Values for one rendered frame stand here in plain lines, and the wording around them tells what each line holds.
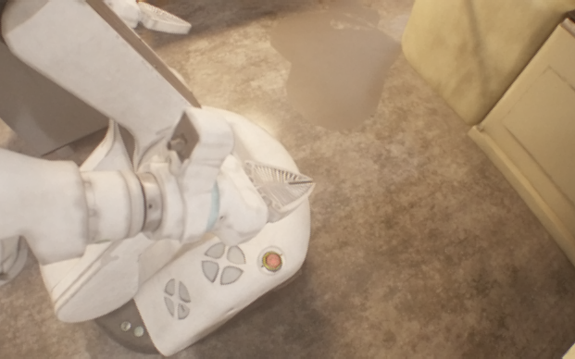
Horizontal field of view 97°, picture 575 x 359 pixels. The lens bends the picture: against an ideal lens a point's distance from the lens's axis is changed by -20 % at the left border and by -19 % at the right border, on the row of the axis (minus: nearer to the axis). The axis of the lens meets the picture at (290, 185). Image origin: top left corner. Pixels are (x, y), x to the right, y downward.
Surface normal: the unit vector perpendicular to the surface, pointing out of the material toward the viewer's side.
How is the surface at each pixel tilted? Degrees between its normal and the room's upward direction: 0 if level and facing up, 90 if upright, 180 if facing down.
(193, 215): 67
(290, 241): 40
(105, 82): 90
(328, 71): 0
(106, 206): 51
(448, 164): 0
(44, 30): 90
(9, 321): 0
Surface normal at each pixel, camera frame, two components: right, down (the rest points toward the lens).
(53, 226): 0.88, 0.18
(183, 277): -0.48, -0.08
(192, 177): 0.64, 0.62
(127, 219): 0.75, 0.35
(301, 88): 0.04, -0.47
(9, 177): 0.67, -0.64
